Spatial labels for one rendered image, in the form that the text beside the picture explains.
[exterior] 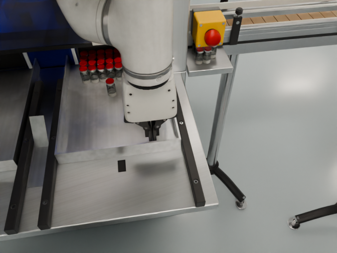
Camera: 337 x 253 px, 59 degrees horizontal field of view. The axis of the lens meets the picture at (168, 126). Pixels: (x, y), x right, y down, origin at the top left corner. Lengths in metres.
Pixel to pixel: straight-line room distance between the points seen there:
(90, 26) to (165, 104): 0.19
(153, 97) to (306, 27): 0.64
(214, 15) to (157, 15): 0.38
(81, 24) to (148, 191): 0.33
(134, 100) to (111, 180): 0.18
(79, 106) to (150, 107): 0.27
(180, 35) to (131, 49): 0.34
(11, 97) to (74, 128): 0.21
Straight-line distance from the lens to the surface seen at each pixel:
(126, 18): 0.42
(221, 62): 0.89
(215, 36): 0.75
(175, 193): 0.59
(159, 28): 0.43
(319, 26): 1.07
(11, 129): 0.77
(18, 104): 0.83
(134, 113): 0.55
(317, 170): 1.86
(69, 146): 0.69
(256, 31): 0.97
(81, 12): 0.45
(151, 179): 0.61
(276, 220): 1.62
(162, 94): 0.52
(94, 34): 0.47
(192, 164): 0.61
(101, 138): 0.68
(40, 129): 0.70
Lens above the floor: 1.40
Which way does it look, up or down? 49 degrees down
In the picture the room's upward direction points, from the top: straight up
